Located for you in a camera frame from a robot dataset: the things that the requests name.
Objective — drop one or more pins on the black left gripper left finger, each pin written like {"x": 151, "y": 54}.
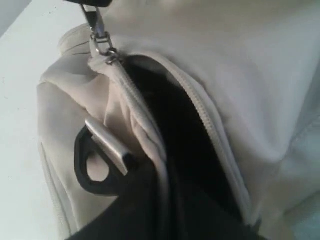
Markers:
{"x": 135, "y": 215}

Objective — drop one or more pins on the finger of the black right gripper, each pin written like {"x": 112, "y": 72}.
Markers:
{"x": 96, "y": 3}

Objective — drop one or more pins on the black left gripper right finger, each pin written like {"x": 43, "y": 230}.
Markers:
{"x": 197, "y": 217}

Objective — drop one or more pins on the beige fabric duffel bag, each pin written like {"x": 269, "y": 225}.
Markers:
{"x": 223, "y": 94}

